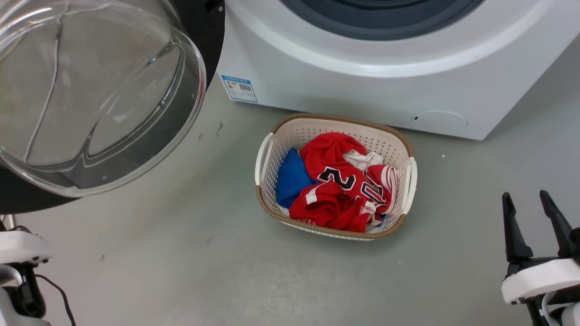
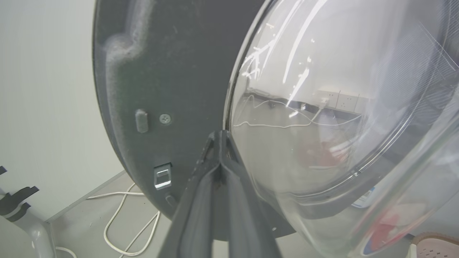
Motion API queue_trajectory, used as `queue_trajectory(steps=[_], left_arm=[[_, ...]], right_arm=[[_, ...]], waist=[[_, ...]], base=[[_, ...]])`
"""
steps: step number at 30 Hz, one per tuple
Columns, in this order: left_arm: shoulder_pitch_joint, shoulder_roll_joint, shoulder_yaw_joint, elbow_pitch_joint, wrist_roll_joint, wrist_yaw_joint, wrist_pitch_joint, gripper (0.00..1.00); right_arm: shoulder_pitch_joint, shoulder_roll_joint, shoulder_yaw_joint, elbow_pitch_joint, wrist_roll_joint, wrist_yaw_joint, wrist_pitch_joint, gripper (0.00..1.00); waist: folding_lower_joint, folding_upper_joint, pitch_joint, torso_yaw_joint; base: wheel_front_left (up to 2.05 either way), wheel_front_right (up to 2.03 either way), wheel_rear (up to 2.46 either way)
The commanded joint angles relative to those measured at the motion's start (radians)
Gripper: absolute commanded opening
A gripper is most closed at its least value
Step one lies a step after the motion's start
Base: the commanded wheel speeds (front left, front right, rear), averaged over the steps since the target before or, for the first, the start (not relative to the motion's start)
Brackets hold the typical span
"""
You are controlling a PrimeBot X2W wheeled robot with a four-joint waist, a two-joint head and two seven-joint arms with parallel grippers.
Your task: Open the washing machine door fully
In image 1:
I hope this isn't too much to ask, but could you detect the blue energy label sticker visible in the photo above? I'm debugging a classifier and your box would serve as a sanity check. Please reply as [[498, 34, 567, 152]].
[[221, 74, 259, 104]]

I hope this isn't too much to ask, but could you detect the white plastic laundry basket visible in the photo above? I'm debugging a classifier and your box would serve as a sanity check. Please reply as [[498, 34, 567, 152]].
[[254, 113, 418, 241]]

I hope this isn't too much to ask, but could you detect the thin black left gripper cable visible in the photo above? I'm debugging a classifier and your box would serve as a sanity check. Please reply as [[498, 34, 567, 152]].
[[35, 273, 77, 326]]

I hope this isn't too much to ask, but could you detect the round white filter cover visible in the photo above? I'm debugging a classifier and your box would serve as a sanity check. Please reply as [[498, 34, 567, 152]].
[[411, 110, 469, 134]]

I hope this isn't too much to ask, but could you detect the red basketball jersey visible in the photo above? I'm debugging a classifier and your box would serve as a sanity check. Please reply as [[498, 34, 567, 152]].
[[289, 132, 400, 233]]

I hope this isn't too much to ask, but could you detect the white cloth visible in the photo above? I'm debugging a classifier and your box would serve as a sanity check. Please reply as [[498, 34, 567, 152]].
[[343, 150, 384, 172]]

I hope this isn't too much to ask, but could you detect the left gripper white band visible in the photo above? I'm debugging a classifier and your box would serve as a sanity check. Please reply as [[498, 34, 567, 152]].
[[0, 216, 53, 318]]

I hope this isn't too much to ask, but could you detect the black round glass washer door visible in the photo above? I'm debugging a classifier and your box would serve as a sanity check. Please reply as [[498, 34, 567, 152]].
[[0, 0, 226, 215]]

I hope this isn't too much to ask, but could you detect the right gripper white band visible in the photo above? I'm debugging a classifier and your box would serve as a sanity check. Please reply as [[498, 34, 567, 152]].
[[500, 189, 580, 326]]

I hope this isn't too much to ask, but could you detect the white front-load washing machine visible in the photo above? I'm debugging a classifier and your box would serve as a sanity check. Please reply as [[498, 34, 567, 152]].
[[216, 0, 580, 141]]

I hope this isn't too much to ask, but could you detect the blue cloth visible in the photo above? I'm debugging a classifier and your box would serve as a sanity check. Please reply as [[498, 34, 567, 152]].
[[275, 148, 319, 210]]

